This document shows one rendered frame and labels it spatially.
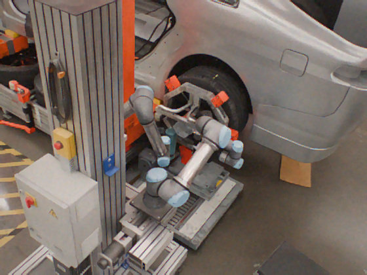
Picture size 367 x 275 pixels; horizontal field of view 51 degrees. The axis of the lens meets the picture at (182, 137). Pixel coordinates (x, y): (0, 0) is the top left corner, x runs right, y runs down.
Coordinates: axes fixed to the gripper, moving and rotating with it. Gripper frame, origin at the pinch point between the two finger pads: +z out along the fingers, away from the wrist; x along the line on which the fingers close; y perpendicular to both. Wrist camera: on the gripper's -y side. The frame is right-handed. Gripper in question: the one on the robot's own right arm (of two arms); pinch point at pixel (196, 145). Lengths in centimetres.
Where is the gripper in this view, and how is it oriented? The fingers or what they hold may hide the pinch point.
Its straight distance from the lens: 269.8
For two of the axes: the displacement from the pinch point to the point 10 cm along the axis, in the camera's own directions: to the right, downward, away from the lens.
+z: -8.4, -4.0, 3.7
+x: -5.4, 4.9, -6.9
